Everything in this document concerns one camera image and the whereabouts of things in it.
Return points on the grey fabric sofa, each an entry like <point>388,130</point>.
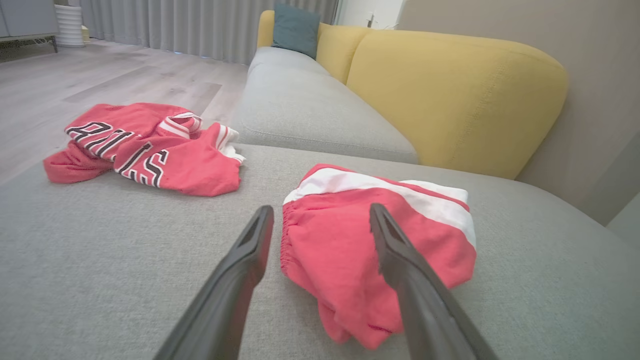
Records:
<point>125,250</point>

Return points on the low grey tv cabinet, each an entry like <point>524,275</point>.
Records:
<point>27,17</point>

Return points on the white ribbed plant pot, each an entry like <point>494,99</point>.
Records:
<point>69,25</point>

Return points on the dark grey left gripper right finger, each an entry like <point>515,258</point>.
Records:
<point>420,300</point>

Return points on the grey pleated curtain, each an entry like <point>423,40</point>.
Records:
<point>200,25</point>

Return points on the large yellow sofa back cushion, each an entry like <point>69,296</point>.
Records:
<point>450,95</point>

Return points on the red jersey with white sleeves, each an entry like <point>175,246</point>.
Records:
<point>195,165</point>

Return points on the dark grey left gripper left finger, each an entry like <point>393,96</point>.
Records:
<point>235,290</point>

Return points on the red shorts with white stripe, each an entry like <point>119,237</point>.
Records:
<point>335,245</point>

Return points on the small yellow sofa back cushion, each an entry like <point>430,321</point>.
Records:
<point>337,47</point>

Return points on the teal throw pillow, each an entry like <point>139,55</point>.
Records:
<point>296,30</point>

